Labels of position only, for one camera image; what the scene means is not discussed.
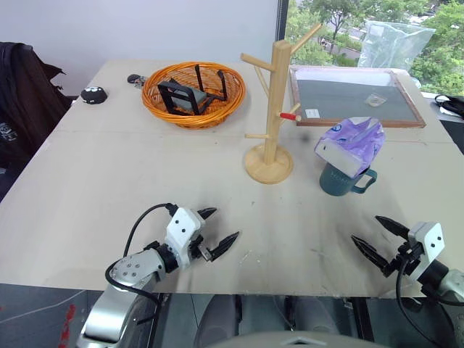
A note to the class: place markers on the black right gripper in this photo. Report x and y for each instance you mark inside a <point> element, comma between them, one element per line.
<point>407,259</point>

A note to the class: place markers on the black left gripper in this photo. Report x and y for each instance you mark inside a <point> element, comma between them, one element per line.
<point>198,250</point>

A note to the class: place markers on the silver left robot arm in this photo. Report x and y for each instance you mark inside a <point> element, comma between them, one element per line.
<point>127,270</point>

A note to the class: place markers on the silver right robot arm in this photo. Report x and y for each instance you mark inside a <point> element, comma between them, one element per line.
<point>451,284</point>

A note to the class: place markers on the wooden mug tree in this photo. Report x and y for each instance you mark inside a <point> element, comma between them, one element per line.
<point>272,137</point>

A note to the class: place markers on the purple tissue pack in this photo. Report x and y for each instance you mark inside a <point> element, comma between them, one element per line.
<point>357,141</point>

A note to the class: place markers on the orange woven basket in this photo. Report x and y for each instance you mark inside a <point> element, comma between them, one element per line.
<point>163,108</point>

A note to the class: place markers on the red marker sleeve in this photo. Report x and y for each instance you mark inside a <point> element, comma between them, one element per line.
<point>288,116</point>

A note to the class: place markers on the wood framed grey board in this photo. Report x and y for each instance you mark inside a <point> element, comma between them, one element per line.
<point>348,105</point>

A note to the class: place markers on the small clear plastic bag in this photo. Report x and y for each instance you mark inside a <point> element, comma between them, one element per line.
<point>375,100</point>

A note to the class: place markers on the black folding stand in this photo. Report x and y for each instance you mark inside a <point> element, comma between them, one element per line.
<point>172,96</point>

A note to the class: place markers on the white label sticker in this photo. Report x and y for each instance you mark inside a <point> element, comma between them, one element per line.
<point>311,114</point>

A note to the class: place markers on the black round toy with eyes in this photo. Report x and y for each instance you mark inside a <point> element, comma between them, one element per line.
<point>94,96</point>

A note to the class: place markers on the large clear plastic bag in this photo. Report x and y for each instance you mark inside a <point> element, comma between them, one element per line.
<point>391,47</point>

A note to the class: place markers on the dark jacket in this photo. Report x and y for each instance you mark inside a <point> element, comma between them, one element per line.
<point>21,108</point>

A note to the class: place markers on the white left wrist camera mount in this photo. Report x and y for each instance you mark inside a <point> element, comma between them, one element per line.
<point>181,228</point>

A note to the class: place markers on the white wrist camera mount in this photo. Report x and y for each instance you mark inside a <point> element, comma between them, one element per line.
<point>429,241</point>
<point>181,228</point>

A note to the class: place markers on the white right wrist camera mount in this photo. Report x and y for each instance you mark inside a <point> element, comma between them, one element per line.
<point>429,241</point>

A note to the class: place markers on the black window frame post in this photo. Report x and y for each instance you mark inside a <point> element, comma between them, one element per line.
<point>282,20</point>

